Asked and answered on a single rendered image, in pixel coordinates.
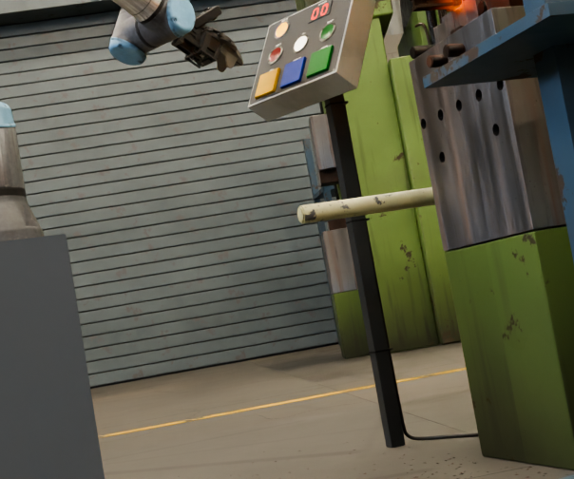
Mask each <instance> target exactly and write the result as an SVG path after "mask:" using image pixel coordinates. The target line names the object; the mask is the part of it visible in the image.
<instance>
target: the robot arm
mask: <svg viewBox="0 0 574 479"><path fill-rule="evenodd" d="M112 1H113V2H115V3H116V4H117V5H118V6H120V7H121V10H120V13H119V16H118V19H117V22H116V26H115V29H114V31H113V34H112V37H111V38H110V44H109V51H110V53H111V55H112V56H113V57H114V58H116V59H117V60H118V61H120V62H122V63H124V64H127V65H131V66H138V65H141V64H142V63H143V62H144V60H145V59H146V54H147V52H148V51H150V50H153V49H155V48H158V47H160V46H162V45H164V44H166V43H168V42H171V45H172V46H174V47H175V48H177V49H179V50H180V51H181V52H183V53H184V54H185V57H184V59H186V60H187V61H189V62H190V63H191V64H193V65H194V66H196V67H198V68H201V67H204V66H207V65H209V64H211V63H213V62H215V61H216V62H217V68H218V71H219V72H224V71H225V70H226V68H227V67H229V68H232V67H233V66H234V65H237V66H242V65H243V61H242V58H241V55H240V53H239V51H238V49H237V46H236V45H235V43H234V42H233V41H232V39H231V38H229V37H228V36H227V35H225V34H223V33H222V32H221V31H218V30H217V29H214V28H211V27H208V26H207V27H206V26H205V24H207V23H208V22H211V21H214V20H216V19H217V17H218V16H219V15H221V14H222V12H221V10H220V7H219V6H215V7H208V8H206V9H205V10H204V12H203V13H201V14H199V15H198V16H196V17H195V12H194V9H193V7H192V5H191V3H190V2H189V0H112ZM190 59H192V60H193V61H195V62H196V63H197V64H195V63H193V62H192V61H190ZM15 127H16V125H15V123H14V120H13V117H12V113H11V109H10V107H9V106H8V105H6V104H4V103H1V102H0V241H7V240H22V239H30V238H38V237H43V236H44V233H43V230H42V228H41V226H40V224H39V223H38V221H37V219H36V218H35V217H34V215H33V213H32V211H31V209H30V208H29V205H28V202H27V197H26V191H25V185H24V178H23V172H22V166H21V160H20V154H19V148H18V142H17V136H16V130H15Z"/></svg>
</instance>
